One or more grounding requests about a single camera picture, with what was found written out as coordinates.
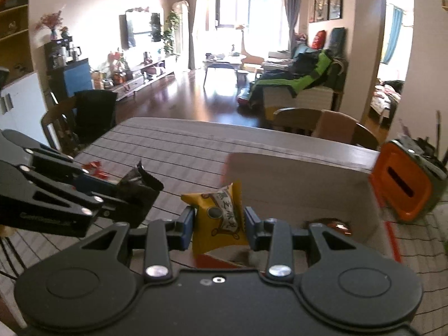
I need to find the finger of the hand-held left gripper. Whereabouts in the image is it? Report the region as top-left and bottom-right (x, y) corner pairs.
(0, 160), (152, 238)
(0, 129), (122, 194)

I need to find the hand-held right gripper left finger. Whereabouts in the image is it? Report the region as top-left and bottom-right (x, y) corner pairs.
(80, 206), (196, 282)

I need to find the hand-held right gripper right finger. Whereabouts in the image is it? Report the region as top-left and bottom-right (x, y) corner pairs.
(244, 206), (355, 282)

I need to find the large red chip packet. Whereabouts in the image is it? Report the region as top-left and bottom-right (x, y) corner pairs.
(81, 160), (108, 181)

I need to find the yellow snack packet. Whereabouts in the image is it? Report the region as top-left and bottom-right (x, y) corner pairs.
(181, 181), (250, 255)

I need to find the black snack packet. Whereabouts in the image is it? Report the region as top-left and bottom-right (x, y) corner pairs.
(117, 160), (164, 230)

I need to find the orange cardboard box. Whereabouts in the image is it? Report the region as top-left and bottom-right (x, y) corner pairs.
(193, 151), (404, 271)

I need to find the dark red snack packet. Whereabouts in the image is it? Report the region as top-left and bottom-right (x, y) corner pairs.
(303, 218), (353, 236)

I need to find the dark cloth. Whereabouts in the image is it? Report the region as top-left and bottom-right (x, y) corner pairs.
(74, 90), (118, 145)

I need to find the black chair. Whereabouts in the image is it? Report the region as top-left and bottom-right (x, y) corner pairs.
(40, 89), (118, 159)

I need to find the checked tablecloth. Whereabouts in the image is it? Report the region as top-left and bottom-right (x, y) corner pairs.
(0, 117), (448, 336)

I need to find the white cabinet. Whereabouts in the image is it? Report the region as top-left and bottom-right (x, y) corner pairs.
(0, 71), (50, 169)

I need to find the blue cabinet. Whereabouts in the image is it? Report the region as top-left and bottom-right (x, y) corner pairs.
(45, 40), (94, 99)

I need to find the wooden chair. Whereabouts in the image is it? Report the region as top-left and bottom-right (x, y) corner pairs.
(272, 107), (381, 152)

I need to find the television cabinet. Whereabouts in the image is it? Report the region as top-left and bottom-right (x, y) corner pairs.
(115, 55), (176, 101)

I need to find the pink cloth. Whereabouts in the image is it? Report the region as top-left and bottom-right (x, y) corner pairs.
(311, 109), (358, 145)

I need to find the orange green tissue box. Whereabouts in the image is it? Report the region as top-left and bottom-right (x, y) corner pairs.
(369, 139), (448, 224)

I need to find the green black jacket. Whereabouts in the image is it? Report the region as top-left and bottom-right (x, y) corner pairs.
(250, 48), (335, 108)

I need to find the television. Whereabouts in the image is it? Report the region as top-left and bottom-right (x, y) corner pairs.
(118, 12), (162, 50)

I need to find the wooden shelf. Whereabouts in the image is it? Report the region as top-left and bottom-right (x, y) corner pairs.
(0, 3), (34, 78)

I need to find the pink flower vase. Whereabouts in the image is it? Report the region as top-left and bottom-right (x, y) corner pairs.
(36, 10), (66, 41)

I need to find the coffee table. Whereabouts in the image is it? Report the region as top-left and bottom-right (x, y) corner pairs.
(202, 53), (248, 87)

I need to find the green house plant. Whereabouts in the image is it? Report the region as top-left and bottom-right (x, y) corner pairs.
(162, 10), (179, 57)

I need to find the sofa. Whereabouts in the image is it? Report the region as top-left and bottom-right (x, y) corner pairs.
(260, 27), (349, 113)

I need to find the white standing air conditioner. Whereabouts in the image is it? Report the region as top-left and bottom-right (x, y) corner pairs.
(173, 1), (190, 57)

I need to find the wooden giraffe figure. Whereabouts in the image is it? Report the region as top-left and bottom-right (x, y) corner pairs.
(235, 24), (265, 67)

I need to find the grey curtain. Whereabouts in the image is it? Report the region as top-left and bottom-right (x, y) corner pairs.
(282, 0), (302, 61)
(188, 0), (199, 71)

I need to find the bed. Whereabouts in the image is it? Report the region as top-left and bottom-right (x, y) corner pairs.
(372, 80), (404, 120)

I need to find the red cushion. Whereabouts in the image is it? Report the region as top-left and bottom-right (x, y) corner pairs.
(311, 30), (327, 50)

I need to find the blue cushion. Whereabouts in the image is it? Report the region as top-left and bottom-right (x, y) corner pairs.
(328, 27), (347, 52)

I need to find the black brush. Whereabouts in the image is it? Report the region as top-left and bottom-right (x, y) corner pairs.
(435, 110), (442, 159)

